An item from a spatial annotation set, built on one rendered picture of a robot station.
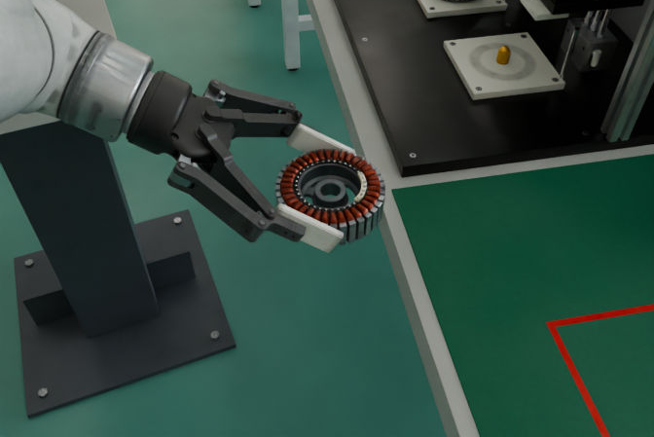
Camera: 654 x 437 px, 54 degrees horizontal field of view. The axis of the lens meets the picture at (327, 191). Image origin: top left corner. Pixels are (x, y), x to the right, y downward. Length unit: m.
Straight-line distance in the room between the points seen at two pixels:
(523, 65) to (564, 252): 0.36
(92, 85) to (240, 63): 1.88
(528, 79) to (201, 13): 1.91
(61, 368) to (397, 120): 1.05
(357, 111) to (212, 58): 1.53
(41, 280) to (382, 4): 1.14
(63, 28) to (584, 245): 0.65
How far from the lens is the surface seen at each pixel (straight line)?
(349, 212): 0.63
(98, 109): 0.61
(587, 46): 1.12
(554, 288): 0.83
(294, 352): 1.61
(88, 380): 1.65
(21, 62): 0.47
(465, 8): 1.24
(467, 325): 0.77
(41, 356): 1.72
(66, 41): 0.60
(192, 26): 2.71
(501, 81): 1.06
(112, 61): 0.61
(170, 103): 0.61
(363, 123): 1.00
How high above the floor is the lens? 1.39
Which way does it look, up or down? 46 degrees down
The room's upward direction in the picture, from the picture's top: straight up
